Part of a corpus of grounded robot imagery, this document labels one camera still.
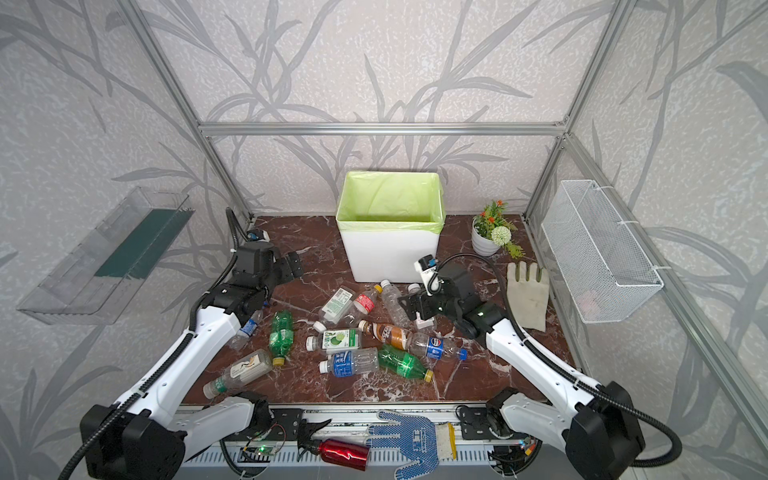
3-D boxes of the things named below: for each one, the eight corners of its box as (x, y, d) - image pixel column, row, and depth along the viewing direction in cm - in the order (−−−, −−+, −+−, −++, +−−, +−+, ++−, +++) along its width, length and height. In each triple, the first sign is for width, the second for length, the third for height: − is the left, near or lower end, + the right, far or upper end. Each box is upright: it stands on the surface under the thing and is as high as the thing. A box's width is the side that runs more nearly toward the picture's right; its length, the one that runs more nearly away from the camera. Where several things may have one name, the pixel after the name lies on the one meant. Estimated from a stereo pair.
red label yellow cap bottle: (355, 306, 95) (353, 300, 92) (377, 287, 99) (376, 281, 96) (365, 316, 93) (364, 311, 90) (387, 296, 97) (387, 291, 94)
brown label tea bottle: (358, 335, 89) (356, 328, 86) (364, 322, 92) (362, 315, 88) (409, 354, 86) (410, 348, 82) (414, 339, 89) (415, 333, 85)
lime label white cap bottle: (307, 352, 87) (304, 347, 84) (311, 334, 91) (308, 328, 87) (360, 352, 87) (359, 347, 84) (362, 334, 91) (360, 329, 87)
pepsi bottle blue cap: (407, 355, 87) (407, 348, 83) (412, 337, 90) (412, 330, 86) (464, 370, 84) (467, 364, 80) (466, 352, 87) (470, 345, 83)
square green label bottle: (313, 328, 92) (310, 322, 89) (342, 289, 101) (340, 283, 98) (330, 337, 90) (327, 332, 87) (357, 297, 99) (356, 291, 96)
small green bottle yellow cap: (264, 365, 85) (259, 360, 82) (279, 316, 95) (274, 310, 91) (288, 365, 85) (283, 360, 82) (299, 316, 95) (296, 310, 91)
